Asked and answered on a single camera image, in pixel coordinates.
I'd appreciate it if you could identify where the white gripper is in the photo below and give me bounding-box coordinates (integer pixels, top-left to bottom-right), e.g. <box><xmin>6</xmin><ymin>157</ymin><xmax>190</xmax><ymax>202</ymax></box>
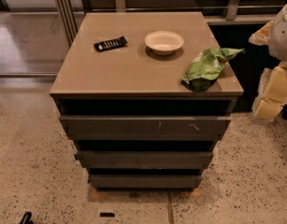
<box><xmin>253</xmin><ymin>61</ymin><xmax>287</xmax><ymax>121</ymax></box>

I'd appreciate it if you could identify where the grey drawer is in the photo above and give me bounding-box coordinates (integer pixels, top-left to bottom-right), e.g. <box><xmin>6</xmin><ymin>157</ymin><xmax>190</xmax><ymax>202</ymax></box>
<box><xmin>76</xmin><ymin>151</ymin><xmax>213</xmax><ymax>169</ymax></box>
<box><xmin>90</xmin><ymin>175</ymin><xmax>201</xmax><ymax>189</ymax></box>
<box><xmin>60</xmin><ymin>116</ymin><xmax>231</xmax><ymax>141</ymax></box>

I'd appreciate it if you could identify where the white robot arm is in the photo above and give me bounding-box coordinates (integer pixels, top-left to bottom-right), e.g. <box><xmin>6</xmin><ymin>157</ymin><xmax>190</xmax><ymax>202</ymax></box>
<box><xmin>249</xmin><ymin>4</ymin><xmax>287</xmax><ymax>121</ymax></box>

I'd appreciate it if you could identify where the grey drawer cabinet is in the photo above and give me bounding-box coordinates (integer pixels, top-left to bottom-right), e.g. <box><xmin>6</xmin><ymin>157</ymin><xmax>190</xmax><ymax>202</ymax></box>
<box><xmin>50</xmin><ymin>12</ymin><xmax>243</xmax><ymax>176</ymax></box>

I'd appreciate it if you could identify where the grey bottom drawer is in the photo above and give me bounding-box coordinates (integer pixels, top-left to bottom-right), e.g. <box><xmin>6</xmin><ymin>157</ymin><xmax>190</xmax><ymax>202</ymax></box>
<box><xmin>90</xmin><ymin>175</ymin><xmax>201</xmax><ymax>189</ymax></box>

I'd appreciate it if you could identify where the grey top drawer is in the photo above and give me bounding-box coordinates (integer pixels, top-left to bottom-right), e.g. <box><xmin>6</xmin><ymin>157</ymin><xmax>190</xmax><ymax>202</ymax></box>
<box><xmin>60</xmin><ymin>116</ymin><xmax>231</xmax><ymax>141</ymax></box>

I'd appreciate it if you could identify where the green chip bag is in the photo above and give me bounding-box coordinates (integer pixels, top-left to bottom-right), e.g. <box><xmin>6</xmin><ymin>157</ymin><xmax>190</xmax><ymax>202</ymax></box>
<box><xmin>180</xmin><ymin>48</ymin><xmax>245</xmax><ymax>91</ymax></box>

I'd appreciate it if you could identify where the white paper bowl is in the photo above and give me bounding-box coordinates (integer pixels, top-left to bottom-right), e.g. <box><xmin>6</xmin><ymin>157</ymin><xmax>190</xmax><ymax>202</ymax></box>
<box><xmin>144</xmin><ymin>31</ymin><xmax>184</xmax><ymax>56</ymax></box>

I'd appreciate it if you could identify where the black snack bar wrapper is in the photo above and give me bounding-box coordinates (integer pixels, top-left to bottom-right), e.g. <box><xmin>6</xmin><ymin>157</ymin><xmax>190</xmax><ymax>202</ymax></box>
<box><xmin>93</xmin><ymin>36</ymin><xmax>127</xmax><ymax>52</ymax></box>

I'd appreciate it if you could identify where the black object on floor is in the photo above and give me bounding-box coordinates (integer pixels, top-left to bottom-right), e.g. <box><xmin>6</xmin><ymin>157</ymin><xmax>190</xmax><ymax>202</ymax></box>
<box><xmin>20</xmin><ymin>212</ymin><xmax>34</xmax><ymax>224</ymax></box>

